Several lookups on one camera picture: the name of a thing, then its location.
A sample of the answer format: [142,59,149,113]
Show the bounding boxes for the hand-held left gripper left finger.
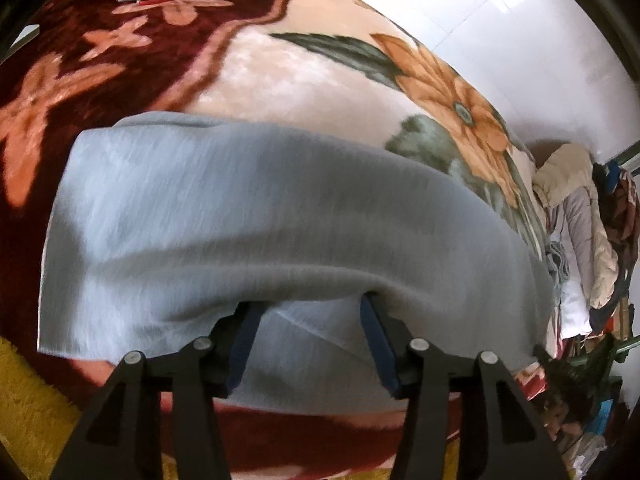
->
[50,301,266,480]

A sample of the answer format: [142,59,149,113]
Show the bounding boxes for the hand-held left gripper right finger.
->
[359,292,571,480]

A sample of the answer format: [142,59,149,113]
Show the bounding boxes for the grey pants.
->
[37,111,556,418]

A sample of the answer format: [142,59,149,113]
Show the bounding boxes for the grey crumpled cloth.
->
[544,239,572,292]

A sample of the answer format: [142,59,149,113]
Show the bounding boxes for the white bedding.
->
[556,275,595,342]

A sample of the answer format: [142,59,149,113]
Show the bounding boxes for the pile of clothes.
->
[531,142,622,311]

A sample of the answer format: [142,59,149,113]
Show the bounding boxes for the floral plush blanket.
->
[0,0,557,480]

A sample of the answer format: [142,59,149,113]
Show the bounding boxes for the dark red clothes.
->
[592,162,640,266]

